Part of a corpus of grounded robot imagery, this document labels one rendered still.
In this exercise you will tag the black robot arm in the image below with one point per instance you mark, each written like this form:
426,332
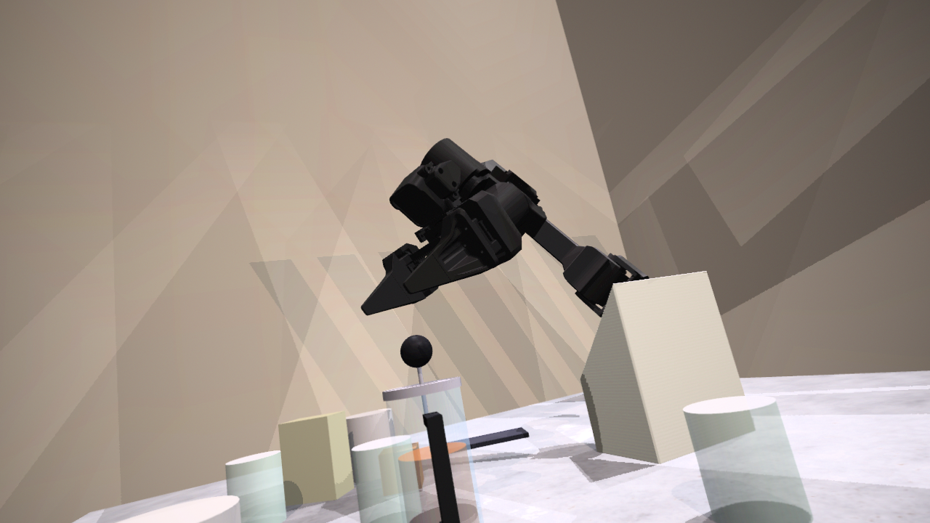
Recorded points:
448,176

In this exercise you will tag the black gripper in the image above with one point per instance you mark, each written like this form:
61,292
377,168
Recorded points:
476,237

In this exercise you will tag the clear glass french press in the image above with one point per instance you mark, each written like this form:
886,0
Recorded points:
434,467

